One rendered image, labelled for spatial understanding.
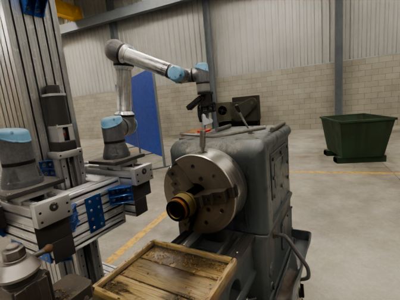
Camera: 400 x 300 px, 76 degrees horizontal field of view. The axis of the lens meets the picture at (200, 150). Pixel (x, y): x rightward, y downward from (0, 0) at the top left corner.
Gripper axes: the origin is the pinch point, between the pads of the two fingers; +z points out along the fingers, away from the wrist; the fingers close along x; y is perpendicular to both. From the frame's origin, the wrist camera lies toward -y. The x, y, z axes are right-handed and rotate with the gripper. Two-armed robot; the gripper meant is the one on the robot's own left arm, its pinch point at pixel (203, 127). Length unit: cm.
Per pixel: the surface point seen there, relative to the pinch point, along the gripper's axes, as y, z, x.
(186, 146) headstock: 8.8, 4.6, -33.0
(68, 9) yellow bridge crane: -1065, -500, 715
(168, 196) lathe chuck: 9, 22, -50
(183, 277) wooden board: 27, 39, -70
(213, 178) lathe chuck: 30, 13, -50
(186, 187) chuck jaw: 21, 15, -55
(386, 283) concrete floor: 97, 128, 78
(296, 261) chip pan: 48, 74, 1
